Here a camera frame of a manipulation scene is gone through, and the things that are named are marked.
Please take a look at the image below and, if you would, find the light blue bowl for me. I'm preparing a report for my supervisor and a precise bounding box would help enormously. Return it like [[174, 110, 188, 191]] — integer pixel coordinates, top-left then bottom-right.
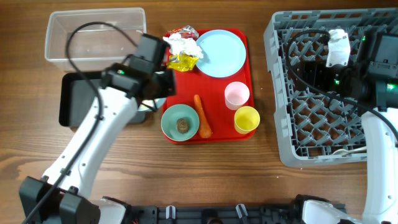
[[138, 98, 166, 112]]

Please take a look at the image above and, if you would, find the yellow wrapper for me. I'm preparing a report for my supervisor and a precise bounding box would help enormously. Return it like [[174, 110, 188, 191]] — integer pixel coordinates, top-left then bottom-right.
[[167, 54, 198, 72]]

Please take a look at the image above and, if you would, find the green bowl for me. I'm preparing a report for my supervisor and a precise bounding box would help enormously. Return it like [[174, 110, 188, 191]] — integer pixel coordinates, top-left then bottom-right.
[[161, 104, 200, 142]]

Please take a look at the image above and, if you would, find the white tissue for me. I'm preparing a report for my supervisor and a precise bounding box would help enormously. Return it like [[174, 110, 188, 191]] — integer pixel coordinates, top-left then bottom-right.
[[163, 33, 203, 58]]

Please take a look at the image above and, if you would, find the brown mushroom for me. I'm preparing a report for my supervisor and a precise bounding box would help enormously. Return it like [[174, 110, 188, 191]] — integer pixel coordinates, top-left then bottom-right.
[[176, 118, 190, 134]]

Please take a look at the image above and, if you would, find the red foil wrapper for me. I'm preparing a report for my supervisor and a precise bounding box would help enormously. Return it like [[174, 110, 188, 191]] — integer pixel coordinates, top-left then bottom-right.
[[169, 26, 200, 40]]

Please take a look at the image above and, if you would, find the orange carrot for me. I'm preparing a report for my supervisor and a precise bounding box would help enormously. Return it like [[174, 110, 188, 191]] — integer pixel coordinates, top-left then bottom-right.
[[193, 95, 212, 139]]

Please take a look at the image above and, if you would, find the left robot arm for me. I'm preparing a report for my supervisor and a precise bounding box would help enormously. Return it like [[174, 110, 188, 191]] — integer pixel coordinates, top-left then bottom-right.
[[19, 34, 175, 223]]

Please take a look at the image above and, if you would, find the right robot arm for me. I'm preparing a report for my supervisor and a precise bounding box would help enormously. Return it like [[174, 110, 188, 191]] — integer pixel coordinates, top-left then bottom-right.
[[285, 29, 397, 223]]

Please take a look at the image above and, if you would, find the grey dishwasher rack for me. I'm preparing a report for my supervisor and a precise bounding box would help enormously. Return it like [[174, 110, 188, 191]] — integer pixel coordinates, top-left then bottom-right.
[[264, 8, 397, 168]]

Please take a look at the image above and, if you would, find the red serving tray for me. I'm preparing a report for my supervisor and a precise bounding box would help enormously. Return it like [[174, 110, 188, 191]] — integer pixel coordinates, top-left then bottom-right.
[[162, 28, 254, 144]]

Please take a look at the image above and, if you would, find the light blue plate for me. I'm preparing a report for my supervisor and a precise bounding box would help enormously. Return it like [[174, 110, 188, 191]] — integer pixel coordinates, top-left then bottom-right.
[[196, 29, 246, 78]]

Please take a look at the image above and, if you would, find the white spoon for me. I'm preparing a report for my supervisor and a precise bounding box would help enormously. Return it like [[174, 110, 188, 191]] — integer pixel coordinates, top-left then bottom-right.
[[332, 146, 367, 156]]

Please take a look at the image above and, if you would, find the pink cup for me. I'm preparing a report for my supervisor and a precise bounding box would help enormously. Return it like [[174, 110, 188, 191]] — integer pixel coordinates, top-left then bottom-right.
[[224, 82, 250, 110]]

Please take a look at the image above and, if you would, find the clear plastic bin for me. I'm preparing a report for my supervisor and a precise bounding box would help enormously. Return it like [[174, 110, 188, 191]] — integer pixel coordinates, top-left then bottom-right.
[[44, 7, 147, 72]]

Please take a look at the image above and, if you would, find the black plastic tray bin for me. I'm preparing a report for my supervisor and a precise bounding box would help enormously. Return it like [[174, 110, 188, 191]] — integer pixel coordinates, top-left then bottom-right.
[[58, 70, 147, 128]]

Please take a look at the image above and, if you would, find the yellow cup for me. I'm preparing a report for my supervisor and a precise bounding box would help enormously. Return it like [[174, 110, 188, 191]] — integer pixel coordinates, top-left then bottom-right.
[[234, 106, 261, 134]]

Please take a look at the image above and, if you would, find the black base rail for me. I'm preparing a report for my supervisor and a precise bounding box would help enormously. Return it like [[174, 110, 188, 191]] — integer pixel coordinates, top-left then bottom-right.
[[123, 204, 303, 224]]

